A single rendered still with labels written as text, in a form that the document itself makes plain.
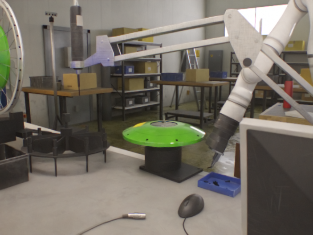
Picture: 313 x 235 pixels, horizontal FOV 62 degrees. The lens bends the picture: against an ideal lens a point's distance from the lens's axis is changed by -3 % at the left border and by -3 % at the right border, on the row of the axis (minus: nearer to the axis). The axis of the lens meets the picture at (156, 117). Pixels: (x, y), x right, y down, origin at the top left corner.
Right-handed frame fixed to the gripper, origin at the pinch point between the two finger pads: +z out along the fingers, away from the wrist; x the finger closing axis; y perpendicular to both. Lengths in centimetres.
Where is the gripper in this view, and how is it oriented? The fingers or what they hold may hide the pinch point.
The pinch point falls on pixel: (210, 167)
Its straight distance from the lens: 95.3
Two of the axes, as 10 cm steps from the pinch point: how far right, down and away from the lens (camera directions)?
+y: -8.7, -4.2, -2.6
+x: 2.0, 1.9, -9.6
